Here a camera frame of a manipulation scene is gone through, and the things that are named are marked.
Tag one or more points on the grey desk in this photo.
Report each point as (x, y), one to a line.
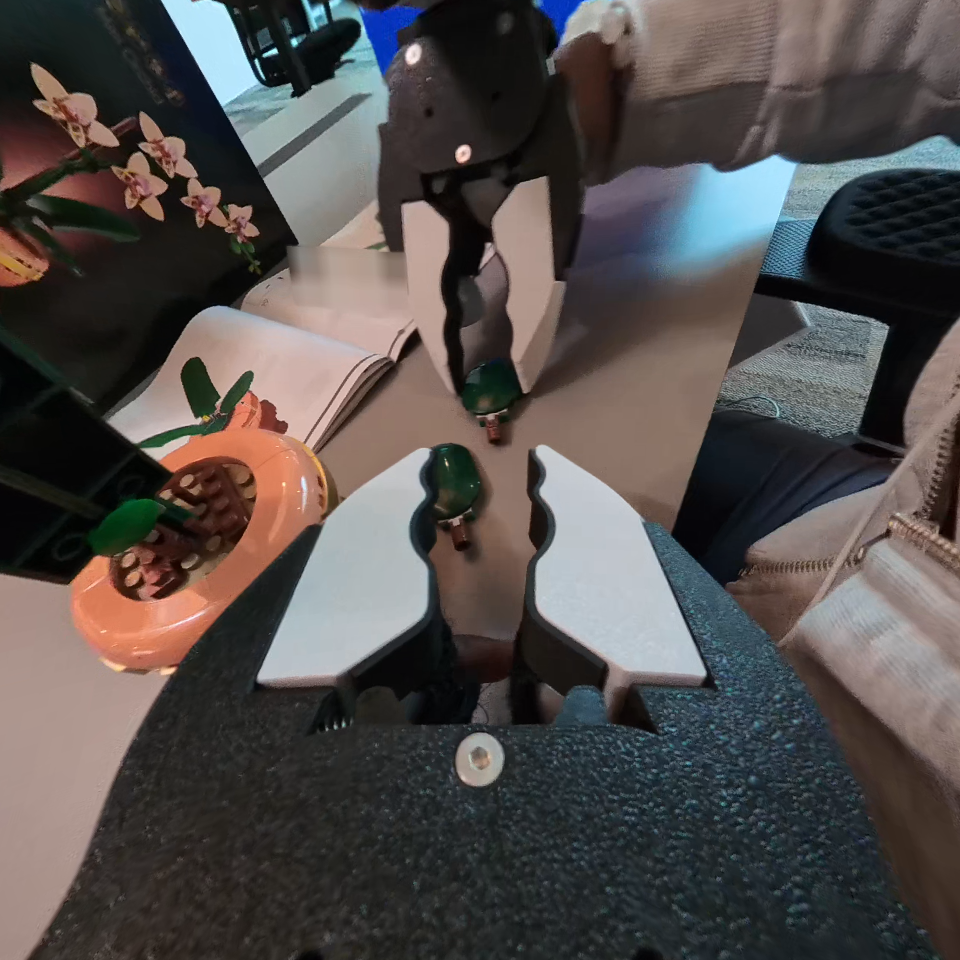
(645, 352)

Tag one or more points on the blue plastic bin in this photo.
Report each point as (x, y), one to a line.
(386, 13)

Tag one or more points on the toy flower pot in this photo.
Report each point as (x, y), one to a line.
(270, 480)

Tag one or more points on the black orchid toy set box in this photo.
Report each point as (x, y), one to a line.
(112, 262)

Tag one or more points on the building instruction booklet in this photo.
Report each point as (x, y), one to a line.
(300, 360)

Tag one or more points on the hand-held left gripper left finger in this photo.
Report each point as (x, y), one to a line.
(360, 592)

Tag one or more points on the person's right forearm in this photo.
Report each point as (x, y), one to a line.
(787, 75)

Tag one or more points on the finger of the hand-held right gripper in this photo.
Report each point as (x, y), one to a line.
(536, 285)
(427, 285)

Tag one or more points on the person's left hand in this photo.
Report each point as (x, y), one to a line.
(484, 656)

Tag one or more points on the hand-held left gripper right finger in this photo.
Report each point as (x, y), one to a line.
(607, 592)

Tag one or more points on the person's right hand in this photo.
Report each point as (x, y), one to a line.
(600, 120)

